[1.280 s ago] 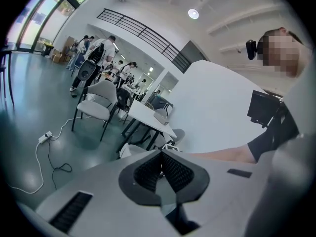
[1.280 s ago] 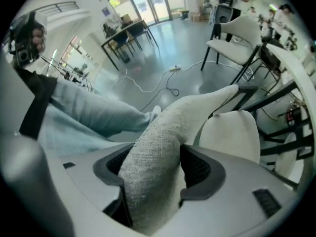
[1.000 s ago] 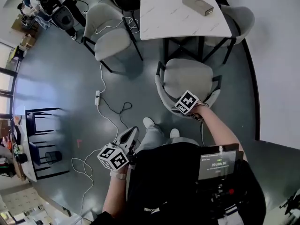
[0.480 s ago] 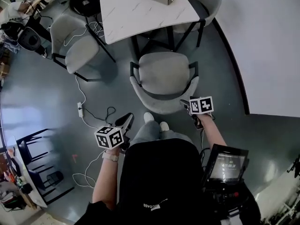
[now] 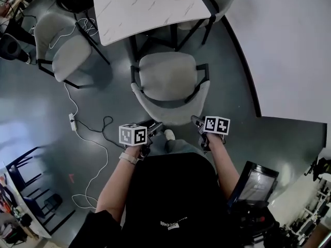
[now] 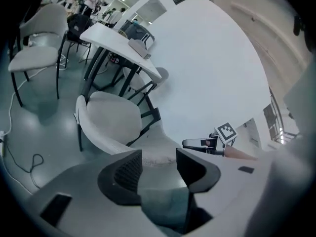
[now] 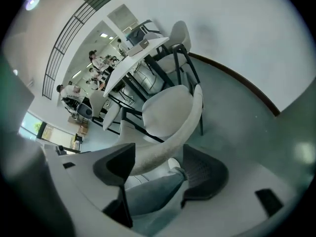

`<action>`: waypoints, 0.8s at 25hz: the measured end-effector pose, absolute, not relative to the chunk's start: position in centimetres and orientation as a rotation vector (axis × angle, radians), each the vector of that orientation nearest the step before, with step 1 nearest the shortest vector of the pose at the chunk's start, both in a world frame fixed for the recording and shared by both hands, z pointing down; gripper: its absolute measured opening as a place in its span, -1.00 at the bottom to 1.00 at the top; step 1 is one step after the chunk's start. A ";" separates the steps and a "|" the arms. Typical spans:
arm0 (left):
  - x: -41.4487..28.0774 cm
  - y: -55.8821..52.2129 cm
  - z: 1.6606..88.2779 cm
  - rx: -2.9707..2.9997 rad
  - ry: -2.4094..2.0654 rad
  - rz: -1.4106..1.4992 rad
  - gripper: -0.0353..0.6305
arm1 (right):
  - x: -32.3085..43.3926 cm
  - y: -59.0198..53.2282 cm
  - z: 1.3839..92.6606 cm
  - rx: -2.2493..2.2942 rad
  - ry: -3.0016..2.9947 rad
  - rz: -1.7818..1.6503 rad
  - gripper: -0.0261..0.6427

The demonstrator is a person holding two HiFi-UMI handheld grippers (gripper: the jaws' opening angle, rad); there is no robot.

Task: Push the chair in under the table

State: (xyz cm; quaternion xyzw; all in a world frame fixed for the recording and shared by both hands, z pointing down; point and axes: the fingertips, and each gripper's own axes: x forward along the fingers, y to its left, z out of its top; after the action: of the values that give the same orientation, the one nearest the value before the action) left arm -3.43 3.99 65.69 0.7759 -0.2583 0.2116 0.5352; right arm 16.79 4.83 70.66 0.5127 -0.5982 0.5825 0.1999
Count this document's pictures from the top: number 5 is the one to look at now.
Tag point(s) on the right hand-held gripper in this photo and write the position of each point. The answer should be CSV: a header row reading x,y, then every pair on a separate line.
x,y
216,125

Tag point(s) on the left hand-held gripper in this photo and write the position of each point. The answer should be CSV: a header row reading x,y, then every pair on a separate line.
x,y
133,136

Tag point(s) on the person's right forearm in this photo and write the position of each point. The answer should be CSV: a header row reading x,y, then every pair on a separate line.
x,y
222,164

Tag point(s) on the person's left forearm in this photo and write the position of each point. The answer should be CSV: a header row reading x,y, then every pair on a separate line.
x,y
116,185

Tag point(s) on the white marble table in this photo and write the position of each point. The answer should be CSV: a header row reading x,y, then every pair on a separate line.
x,y
129,14

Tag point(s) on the person's right white shoe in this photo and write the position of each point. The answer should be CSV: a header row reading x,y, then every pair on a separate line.
x,y
169,134

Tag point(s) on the person's grey trousers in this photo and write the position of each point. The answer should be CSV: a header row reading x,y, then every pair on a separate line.
x,y
181,147

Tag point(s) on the pale wristband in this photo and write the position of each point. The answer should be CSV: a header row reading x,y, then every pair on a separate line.
x,y
128,158

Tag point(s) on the person's black shirt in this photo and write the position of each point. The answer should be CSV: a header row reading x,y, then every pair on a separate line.
x,y
175,198

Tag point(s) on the white power strip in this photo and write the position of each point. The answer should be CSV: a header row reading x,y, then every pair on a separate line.
x,y
73,122

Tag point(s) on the black tablet screen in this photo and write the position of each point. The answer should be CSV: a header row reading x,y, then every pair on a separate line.
x,y
256,185

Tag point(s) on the black chest rig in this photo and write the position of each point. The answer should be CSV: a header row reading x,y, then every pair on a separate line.
x,y
253,223

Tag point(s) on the black high stool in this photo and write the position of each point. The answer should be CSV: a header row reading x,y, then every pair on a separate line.
x,y
15,169
33,205

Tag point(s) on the white equipment rack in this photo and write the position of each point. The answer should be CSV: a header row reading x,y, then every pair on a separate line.
x,y
310,216

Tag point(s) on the white counter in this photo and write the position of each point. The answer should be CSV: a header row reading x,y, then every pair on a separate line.
x,y
36,221

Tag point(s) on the black padded stool seat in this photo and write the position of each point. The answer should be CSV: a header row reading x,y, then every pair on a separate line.
x,y
11,48

